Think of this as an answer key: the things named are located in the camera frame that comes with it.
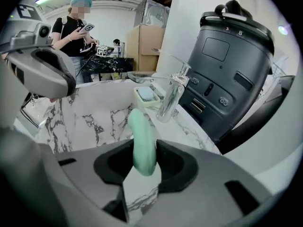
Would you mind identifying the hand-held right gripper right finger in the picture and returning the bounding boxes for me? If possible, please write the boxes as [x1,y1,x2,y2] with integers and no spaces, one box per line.
[139,140,273,227]

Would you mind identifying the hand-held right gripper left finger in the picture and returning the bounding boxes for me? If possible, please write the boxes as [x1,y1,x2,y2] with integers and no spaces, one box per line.
[39,138,136,227]

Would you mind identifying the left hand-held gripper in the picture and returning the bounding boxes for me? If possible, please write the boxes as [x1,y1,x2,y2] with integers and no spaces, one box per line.
[0,4,77,99]

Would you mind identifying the black marble table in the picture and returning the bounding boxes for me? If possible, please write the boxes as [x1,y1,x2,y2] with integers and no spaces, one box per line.
[81,57,135,75]

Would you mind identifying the marble sink vanity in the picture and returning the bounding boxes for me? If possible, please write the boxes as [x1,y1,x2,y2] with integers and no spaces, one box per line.
[14,79,223,222]

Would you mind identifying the cardboard box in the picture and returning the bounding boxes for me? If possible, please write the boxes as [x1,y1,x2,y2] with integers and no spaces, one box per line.
[126,24,166,72]

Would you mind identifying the cream soap dish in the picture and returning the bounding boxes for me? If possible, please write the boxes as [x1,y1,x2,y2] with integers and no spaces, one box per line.
[133,86,161,108]

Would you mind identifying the chrome faucet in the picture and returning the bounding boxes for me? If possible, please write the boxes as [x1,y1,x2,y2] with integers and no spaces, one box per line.
[127,48,191,123]

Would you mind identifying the steel cabinet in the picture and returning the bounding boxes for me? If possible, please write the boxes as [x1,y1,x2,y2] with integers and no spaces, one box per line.
[134,0,171,30]

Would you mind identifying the black headset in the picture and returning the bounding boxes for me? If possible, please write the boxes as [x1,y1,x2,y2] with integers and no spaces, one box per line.
[214,0,253,19]

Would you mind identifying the grey fisheye camera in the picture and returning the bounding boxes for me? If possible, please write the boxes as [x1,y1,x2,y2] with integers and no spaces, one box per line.
[9,22,53,47]

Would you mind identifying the metal wire rack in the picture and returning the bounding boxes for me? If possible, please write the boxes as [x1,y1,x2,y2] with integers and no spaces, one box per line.
[271,62,296,80]

